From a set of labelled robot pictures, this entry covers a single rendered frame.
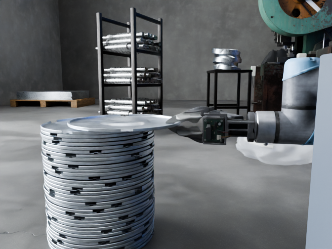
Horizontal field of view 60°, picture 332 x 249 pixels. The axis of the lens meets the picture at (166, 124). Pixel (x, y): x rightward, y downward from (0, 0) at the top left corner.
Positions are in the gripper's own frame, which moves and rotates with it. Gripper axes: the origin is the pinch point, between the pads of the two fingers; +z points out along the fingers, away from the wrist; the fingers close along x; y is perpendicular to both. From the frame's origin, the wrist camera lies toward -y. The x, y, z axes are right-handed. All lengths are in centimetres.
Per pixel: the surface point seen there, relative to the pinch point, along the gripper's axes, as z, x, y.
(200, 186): -5, 32, -41
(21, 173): 77, 31, -41
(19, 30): 377, -108, -440
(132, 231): 8.0, 25.4, 9.1
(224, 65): -13, -27, -252
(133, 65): 53, -22, -137
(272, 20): -63, -74, -263
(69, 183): 20.8, 12.0, 14.6
